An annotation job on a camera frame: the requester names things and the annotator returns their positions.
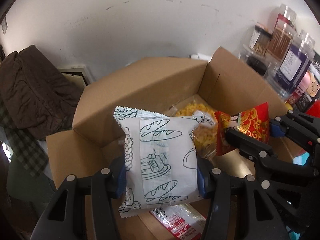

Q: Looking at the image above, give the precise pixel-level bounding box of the packaged yellow waffle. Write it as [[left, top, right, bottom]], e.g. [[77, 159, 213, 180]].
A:
[[175, 96, 217, 162]]

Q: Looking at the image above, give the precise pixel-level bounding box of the small wall frame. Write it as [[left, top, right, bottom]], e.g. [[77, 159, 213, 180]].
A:
[[1, 17, 8, 35]]

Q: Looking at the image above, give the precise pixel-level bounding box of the white bread drawing snack bag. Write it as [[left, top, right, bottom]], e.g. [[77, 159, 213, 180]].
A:
[[113, 106, 204, 218]]

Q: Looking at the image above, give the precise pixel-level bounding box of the red gold snack bag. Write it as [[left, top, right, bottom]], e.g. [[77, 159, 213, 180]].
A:
[[215, 102, 270, 156]]

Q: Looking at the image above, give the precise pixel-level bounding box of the red plastic canister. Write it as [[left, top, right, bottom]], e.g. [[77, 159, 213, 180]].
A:
[[306, 103, 320, 118]]

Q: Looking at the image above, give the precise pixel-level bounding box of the purple label clear jar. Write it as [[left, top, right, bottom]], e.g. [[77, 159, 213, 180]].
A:
[[267, 31, 315, 101]]

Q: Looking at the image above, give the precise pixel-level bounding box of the red white snack stick packet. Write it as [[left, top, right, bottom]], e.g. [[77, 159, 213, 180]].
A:
[[150, 204, 206, 240]]

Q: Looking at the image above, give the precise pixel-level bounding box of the brown cardboard box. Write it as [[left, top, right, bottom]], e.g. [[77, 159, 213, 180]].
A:
[[47, 48, 313, 239]]

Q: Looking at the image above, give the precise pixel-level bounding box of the brown jacket on chair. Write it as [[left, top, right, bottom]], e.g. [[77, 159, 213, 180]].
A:
[[1, 45, 82, 140]]

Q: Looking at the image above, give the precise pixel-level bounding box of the pink lidded canister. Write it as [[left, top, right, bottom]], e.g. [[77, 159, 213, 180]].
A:
[[293, 68, 319, 112]]

